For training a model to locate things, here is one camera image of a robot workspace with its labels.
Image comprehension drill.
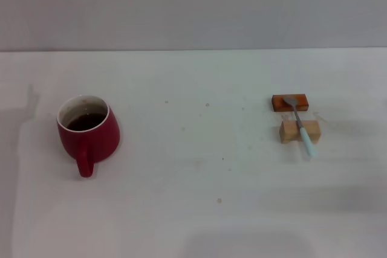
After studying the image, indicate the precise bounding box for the red ceramic mug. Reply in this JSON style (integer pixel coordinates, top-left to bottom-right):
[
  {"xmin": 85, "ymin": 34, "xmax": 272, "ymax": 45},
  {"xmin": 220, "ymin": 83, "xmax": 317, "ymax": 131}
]
[{"xmin": 56, "ymin": 95, "xmax": 121, "ymax": 178}]

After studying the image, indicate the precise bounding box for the metal spoon light blue handle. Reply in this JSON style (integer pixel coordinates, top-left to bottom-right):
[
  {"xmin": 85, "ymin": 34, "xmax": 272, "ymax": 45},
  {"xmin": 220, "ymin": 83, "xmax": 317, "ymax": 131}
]
[{"xmin": 282, "ymin": 96, "xmax": 317, "ymax": 158}]

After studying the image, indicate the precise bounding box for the dark orange wooden block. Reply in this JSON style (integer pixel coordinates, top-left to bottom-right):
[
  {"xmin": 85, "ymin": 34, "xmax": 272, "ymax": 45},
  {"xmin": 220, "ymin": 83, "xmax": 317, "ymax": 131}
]
[{"xmin": 271, "ymin": 94, "xmax": 310, "ymax": 112}]

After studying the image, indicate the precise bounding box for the light wooden arch block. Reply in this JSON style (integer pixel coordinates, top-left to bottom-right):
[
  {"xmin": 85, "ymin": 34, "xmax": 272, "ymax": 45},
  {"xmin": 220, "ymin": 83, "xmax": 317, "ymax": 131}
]
[{"xmin": 279, "ymin": 120, "xmax": 322, "ymax": 144}]

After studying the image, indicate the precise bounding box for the dark coffee liquid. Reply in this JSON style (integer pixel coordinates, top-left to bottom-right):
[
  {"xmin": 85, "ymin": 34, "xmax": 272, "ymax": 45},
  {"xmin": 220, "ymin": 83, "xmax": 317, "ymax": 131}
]
[{"xmin": 66, "ymin": 113, "xmax": 105, "ymax": 132}]

